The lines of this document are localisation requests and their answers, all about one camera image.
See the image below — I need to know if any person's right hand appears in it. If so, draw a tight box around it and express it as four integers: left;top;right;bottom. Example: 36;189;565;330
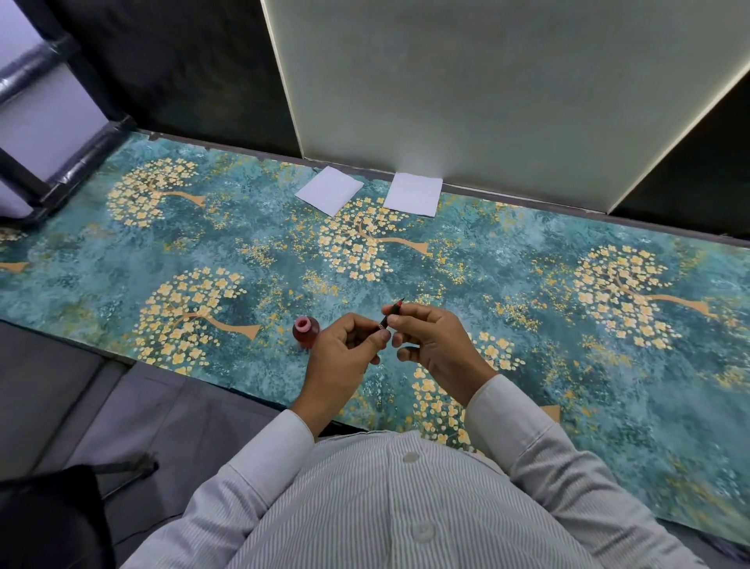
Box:
381;302;499;407

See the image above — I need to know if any person's left hand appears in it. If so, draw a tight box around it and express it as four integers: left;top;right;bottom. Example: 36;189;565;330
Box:
290;312;392;441

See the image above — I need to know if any red ink bottle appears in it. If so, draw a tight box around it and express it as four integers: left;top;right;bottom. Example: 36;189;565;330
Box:
291;316;322;351

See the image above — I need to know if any person's left forearm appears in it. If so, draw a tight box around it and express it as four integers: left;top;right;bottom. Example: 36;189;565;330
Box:
120;409;317;569

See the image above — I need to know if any person's right forearm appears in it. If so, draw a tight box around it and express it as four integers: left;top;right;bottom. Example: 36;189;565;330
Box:
463;374;710;569

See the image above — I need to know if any person's striped shirt torso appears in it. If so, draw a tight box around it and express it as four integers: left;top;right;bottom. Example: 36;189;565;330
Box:
225;431;605;569

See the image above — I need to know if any creased white paper square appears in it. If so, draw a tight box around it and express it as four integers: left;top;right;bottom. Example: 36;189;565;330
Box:
295;166;366;219

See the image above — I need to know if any teal floral table cover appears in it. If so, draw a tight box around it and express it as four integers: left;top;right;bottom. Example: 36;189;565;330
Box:
0;131;750;546

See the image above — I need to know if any frosted white light panel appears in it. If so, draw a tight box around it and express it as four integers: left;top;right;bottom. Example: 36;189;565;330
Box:
260;0;750;215

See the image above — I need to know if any black chair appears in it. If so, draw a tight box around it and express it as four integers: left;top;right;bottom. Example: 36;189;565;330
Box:
0;454;160;569

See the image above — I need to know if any black wrapped metal frame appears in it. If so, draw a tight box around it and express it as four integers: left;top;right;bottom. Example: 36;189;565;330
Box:
0;32;137;227

